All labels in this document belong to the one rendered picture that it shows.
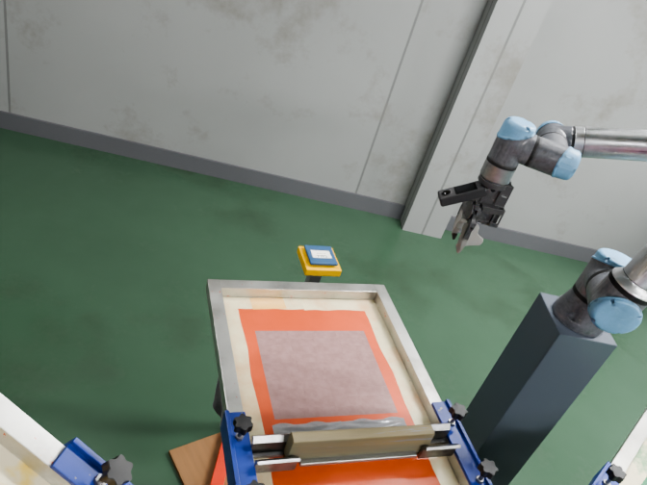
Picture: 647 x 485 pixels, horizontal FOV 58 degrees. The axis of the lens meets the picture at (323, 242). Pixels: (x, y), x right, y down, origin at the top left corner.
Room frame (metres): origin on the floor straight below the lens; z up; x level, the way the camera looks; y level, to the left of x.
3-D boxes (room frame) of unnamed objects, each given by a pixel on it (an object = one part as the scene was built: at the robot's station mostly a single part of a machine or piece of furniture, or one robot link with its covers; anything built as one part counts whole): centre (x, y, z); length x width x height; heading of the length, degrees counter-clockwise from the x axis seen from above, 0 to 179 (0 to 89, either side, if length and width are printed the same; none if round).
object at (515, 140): (1.33, -0.35, 1.66); 0.09 x 0.08 x 0.11; 82
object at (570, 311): (1.41, -0.77, 1.25); 0.15 x 0.15 x 0.10
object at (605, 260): (1.40, -0.77, 1.37); 0.13 x 0.12 x 0.14; 172
